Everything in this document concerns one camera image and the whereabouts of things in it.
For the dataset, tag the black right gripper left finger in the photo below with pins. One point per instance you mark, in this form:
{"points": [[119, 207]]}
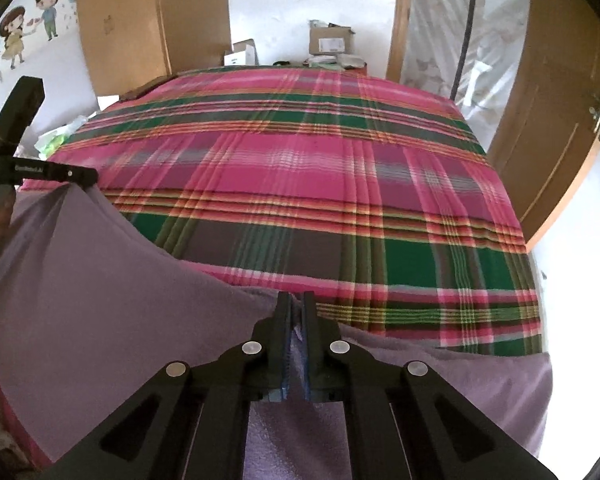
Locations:
{"points": [[189, 422]]}

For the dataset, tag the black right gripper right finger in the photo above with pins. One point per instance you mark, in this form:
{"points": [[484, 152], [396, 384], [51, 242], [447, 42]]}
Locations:
{"points": [[404, 422]]}

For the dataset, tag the purple fleece pants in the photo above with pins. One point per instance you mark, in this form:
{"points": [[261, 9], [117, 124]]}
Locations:
{"points": [[90, 310]]}

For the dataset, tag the green tissue pack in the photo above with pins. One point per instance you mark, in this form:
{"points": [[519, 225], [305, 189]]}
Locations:
{"points": [[49, 142]]}

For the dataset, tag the dark smartphone on bed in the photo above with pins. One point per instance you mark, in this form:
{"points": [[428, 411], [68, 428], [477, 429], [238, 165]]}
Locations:
{"points": [[141, 91]]}

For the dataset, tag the wooden wardrobe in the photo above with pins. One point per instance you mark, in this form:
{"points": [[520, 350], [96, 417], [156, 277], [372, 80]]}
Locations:
{"points": [[127, 44]]}

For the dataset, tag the plaid pink green bedsheet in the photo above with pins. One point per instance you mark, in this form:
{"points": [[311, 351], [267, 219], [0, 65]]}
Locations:
{"points": [[377, 198]]}

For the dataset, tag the white carton box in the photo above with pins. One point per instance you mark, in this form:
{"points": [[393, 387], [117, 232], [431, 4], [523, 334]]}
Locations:
{"points": [[244, 53]]}

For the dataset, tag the wooden door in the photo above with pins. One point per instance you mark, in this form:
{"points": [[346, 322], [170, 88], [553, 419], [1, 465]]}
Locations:
{"points": [[549, 134]]}

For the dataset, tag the brown cardboard box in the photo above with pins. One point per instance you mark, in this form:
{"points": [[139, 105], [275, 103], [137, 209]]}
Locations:
{"points": [[330, 39]]}

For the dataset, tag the red gift box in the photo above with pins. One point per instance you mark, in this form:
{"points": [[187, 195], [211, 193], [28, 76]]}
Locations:
{"points": [[338, 62]]}

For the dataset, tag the cartoon couple wall sticker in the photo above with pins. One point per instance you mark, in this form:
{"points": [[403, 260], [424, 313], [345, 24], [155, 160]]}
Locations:
{"points": [[14, 27]]}

